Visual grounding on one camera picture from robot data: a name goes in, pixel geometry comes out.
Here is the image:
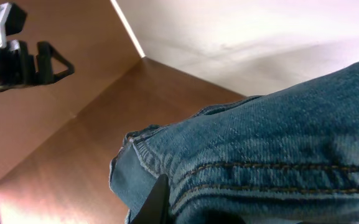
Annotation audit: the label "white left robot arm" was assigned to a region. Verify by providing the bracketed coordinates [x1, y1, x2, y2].
[0, 2, 75, 92]

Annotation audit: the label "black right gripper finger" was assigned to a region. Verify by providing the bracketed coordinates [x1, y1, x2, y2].
[130, 174, 170, 224]

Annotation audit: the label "dark blue jeans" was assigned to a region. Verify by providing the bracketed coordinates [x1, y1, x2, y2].
[109, 62, 359, 223]

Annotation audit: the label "brown side partition panel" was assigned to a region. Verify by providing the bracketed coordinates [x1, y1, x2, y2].
[0, 0, 139, 179]

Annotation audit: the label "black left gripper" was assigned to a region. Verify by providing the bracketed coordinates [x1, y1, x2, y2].
[0, 39, 76, 91]

